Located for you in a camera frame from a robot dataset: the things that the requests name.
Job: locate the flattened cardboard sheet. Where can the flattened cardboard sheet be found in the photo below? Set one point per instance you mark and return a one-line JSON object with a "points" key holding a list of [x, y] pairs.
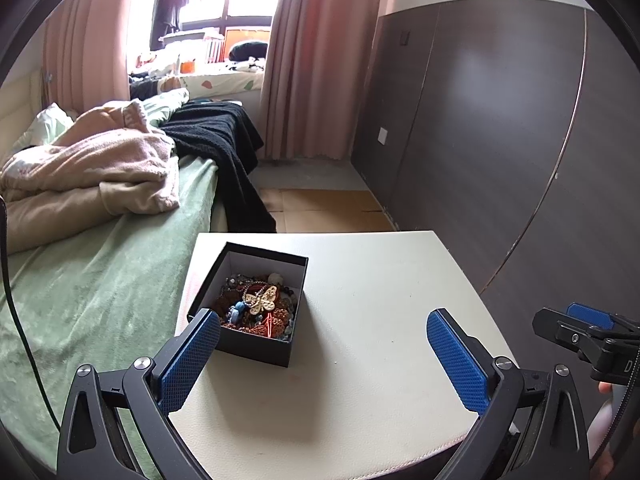
{"points": [[325, 205]]}

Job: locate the black blanket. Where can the black blanket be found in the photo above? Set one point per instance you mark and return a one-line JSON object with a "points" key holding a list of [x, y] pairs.
{"points": [[220, 135]]}

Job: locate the small orange object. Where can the small orange object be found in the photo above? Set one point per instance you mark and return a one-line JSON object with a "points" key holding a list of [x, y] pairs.
{"points": [[187, 67]]}

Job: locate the jewellery pile with butterfly pendant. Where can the jewellery pile with butterfly pendant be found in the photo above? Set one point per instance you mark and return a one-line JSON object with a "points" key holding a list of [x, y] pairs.
{"points": [[260, 331]]}

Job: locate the beige padded headboard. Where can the beige padded headboard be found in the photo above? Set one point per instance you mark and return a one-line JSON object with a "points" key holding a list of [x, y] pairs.
{"points": [[20, 105]]}

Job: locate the pink fleece blanket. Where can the pink fleece blanket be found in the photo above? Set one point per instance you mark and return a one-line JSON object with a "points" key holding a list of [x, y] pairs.
{"points": [[90, 165]]}

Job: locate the dark plush cushion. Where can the dark plush cushion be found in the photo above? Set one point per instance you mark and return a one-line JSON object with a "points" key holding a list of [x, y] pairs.
{"points": [[247, 50]]}

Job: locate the green bedsheet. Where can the green bedsheet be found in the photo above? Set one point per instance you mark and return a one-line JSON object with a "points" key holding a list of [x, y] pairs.
{"points": [[100, 300]]}

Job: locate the black jewelry box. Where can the black jewelry box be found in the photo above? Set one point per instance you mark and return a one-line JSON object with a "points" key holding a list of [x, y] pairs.
{"points": [[250, 352]]}

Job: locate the dark wall switch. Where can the dark wall switch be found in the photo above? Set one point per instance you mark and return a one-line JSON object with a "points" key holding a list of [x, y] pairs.
{"points": [[405, 37]]}

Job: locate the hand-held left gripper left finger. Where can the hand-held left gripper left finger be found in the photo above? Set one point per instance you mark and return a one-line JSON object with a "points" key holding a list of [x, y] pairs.
{"points": [[192, 355]]}

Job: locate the white bead pendant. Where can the white bead pendant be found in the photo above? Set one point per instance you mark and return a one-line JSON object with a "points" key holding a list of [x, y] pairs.
{"points": [[274, 278]]}

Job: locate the white leaf print cushion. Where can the white leaf print cushion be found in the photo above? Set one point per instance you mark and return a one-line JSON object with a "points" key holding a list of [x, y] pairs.
{"points": [[225, 80]]}

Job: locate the pink curtain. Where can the pink curtain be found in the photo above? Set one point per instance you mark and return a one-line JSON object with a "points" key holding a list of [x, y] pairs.
{"points": [[85, 35], [320, 60]]}

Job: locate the person's right hand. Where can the person's right hand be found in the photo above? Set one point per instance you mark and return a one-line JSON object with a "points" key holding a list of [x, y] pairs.
{"points": [[602, 425]]}

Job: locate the dark hanging clothes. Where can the dark hanging clothes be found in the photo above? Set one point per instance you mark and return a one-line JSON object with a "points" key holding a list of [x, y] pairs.
{"points": [[170, 0]]}

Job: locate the pale green pillow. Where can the pale green pillow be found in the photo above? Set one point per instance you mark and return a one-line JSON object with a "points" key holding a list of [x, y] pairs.
{"points": [[50, 122]]}

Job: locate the mint patterned quilt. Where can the mint patterned quilt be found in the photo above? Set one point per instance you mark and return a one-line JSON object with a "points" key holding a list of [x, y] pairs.
{"points": [[160, 102]]}

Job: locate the gold butterfly pendant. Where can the gold butterfly pendant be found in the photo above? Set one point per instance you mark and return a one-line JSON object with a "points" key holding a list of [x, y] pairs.
{"points": [[262, 301]]}

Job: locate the blue bead charm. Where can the blue bead charm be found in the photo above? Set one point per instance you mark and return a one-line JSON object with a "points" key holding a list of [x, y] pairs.
{"points": [[235, 312]]}

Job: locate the white wall socket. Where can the white wall socket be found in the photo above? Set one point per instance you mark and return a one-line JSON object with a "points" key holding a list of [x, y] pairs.
{"points": [[382, 136]]}

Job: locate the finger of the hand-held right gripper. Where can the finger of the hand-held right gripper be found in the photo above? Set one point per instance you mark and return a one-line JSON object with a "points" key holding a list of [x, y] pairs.
{"points": [[555, 325], [590, 312]]}

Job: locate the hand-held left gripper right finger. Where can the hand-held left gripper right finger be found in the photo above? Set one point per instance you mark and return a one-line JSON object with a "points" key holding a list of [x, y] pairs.
{"points": [[457, 365]]}

